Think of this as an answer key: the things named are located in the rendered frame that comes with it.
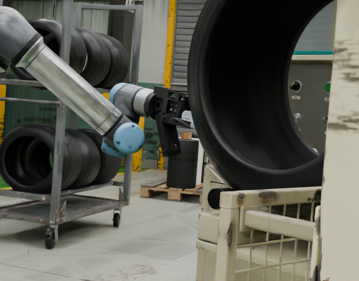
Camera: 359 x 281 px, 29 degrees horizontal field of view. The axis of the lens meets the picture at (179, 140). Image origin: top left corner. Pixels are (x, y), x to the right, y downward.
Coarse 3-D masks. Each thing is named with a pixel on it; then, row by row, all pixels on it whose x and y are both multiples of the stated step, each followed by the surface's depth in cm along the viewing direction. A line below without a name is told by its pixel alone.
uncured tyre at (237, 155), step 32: (224, 0) 145; (256, 0) 162; (288, 0) 166; (320, 0) 162; (224, 32) 162; (256, 32) 169; (288, 32) 168; (192, 64) 152; (224, 64) 165; (256, 64) 172; (288, 64) 171; (192, 96) 152; (224, 96) 165; (256, 96) 172; (224, 128) 162; (256, 128) 170; (288, 128) 168; (224, 160) 145; (256, 160) 162; (288, 160) 166; (320, 160) 128
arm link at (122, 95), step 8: (112, 88) 186; (120, 88) 184; (128, 88) 182; (136, 88) 181; (144, 88) 181; (112, 96) 185; (120, 96) 183; (128, 96) 180; (120, 104) 182; (128, 104) 181; (128, 112) 182
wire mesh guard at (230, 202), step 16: (224, 192) 79; (240, 192) 79; (256, 192) 81; (272, 192) 83; (288, 192) 85; (304, 192) 88; (320, 192) 90; (224, 208) 79; (224, 224) 79; (224, 240) 79; (288, 240) 87; (224, 256) 79; (224, 272) 79; (240, 272) 81
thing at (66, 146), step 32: (0, 0) 501; (64, 0) 482; (64, 32) 483; (96, 32) 583; (96, 64) 535; (128, 64) 589; (32, 128) 504; (64, 128) 489; (0, 160) 514; (32, 160) 566; (64, 160) 497; (96, 160) 548; (128, 160) 605; (0, 192) 504; (32, 192) 504; (64, 192) 528; (128, 192) 607
